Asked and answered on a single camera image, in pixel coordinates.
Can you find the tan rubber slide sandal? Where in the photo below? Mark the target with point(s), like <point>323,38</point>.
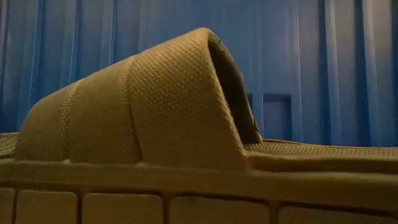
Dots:
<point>155,109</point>

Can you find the blue plastic bin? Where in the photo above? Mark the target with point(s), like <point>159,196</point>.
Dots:
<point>311,62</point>

